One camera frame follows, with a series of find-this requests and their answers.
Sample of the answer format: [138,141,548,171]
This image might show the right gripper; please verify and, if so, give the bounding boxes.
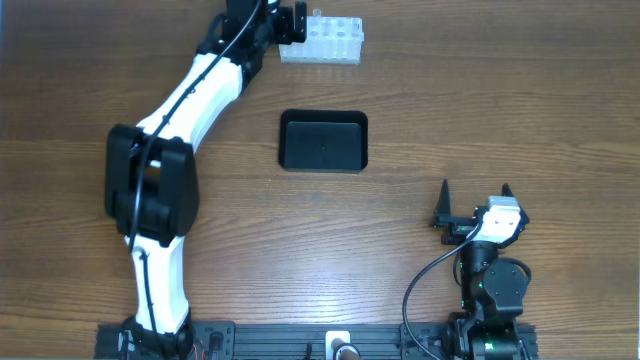
[432,179,531,246]

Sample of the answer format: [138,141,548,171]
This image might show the black tray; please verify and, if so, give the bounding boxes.
[277,108,370,175]

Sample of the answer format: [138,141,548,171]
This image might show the white test tube rack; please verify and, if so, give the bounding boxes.
[278,14,366,66]

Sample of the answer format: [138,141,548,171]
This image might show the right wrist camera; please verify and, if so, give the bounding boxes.
[472,195,524,245]

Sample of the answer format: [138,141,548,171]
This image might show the mounting rail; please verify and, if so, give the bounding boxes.
[94,321,539,360]

